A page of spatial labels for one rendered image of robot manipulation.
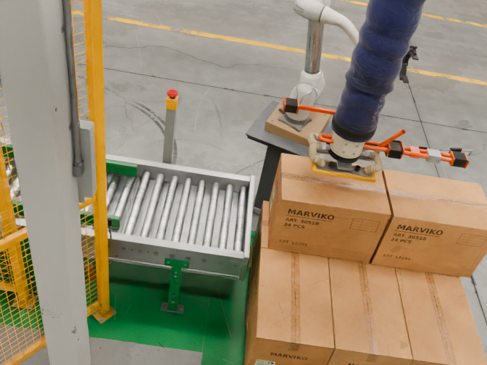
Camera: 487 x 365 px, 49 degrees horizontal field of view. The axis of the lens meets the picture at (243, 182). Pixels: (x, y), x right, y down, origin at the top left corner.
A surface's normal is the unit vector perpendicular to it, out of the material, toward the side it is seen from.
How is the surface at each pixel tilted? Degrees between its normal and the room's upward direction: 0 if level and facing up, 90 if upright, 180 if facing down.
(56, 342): 90
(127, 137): 0
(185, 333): 0
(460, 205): 0
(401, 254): 90
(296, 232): 90
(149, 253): 90
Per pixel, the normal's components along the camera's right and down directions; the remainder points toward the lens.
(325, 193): 0.15, -0.74
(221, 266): -0.07, 0.65
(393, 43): 0.11, 0.43
